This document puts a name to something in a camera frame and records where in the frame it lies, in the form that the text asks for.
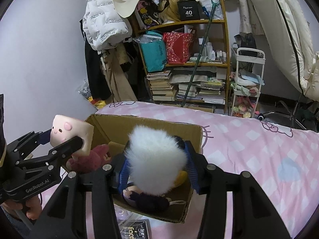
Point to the green pole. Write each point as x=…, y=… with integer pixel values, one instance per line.
x=199, y=62

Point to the row of small bottles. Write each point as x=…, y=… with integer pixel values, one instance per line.
x=215, y=54

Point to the cream flower printed curtain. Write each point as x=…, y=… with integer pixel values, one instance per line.
x=251, y=17

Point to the pile of papers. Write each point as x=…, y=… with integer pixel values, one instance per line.
x=206, y=87

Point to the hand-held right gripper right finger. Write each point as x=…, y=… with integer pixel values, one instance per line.
x=193, y=169

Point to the plastic bag with yellow contents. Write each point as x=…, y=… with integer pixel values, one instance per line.
x=86, y=92

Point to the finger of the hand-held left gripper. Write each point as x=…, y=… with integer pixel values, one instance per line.
x=62, y=149
x=32, y=139

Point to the metal chair frame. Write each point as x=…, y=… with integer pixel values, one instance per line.
x=294, y=114

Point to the purple dark-haired plush doll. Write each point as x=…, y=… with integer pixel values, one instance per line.
x=149, y=200

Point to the cream folded mattress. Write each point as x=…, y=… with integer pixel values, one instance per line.
x=279, y=34

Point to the black square box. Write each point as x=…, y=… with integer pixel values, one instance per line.
x=189, y=10

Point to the cream duvet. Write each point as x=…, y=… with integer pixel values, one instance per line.
x=315, y=74

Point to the red patterned bag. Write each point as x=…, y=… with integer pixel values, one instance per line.
x=178, y=48

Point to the white trolley cart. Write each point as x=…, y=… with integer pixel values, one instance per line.
x=249, y=53

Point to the pink bear plush toy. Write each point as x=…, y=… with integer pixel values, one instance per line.
x=94, y=156

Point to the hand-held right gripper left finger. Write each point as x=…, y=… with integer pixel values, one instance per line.
x=123, y=176

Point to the beige hanging coat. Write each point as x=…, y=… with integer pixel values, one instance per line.
x=122, y=84

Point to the black hanging coat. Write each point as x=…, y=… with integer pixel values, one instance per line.
x=96, y=74

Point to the yellow plush toy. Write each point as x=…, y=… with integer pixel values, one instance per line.
x=181, y=178

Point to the white fluffy ball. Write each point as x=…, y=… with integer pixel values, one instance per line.
x=154, y=159

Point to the black printed packet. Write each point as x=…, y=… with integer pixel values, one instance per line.
x=135, y=230

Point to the white puffer jacket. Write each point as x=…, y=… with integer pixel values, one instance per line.
x=104, y=17

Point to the person's left hand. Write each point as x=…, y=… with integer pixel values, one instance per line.
x=28, y=206

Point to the wooden shelf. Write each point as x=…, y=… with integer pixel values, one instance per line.
x=225, y=42

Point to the cardboard box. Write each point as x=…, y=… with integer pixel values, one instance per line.
x=114, y=129

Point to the teal bag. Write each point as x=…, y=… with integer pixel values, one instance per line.
x=153, y=54

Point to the stack of books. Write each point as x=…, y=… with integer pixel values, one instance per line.
x=160, y=87

